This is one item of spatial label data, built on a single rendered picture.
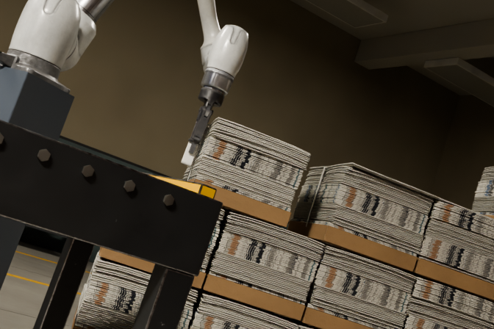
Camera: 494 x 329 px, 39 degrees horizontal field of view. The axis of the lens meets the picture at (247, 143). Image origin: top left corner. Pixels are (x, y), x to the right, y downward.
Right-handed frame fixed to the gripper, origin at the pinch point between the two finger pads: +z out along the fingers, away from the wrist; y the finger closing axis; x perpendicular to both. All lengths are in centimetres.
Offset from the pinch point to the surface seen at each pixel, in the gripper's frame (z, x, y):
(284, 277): 24.6, -34.7, -18.6
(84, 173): 19, 22, -106
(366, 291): 20, -59, -18
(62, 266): 38, 21, -53
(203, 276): 31.5, -13.4, -18.8
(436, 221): -6, -72, -18
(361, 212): 0, -50, -19
